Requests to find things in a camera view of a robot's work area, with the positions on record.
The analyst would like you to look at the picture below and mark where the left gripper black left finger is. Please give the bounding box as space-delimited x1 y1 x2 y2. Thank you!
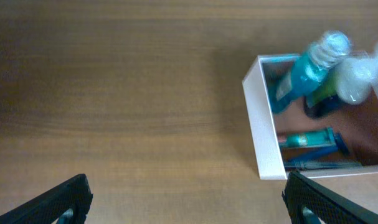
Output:
0 174 93 223

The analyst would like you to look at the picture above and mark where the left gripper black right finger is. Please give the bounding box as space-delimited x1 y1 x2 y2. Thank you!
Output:
282 171 378 224

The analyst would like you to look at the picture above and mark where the blue white toothbrush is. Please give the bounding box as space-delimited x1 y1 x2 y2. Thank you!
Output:
283 161 362 170

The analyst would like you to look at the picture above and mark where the teal toothpaste tube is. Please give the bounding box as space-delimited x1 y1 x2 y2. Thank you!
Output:
278 128 336 149

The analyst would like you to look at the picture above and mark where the teal mouthwash bottle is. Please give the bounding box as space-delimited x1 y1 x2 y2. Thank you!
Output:
268 30 352 114

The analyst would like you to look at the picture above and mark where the purple spray bottle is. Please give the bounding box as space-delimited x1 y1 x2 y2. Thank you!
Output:
303 34 378 119

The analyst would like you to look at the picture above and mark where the white cardboard box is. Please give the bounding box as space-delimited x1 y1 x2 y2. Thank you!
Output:
242 54 378 180

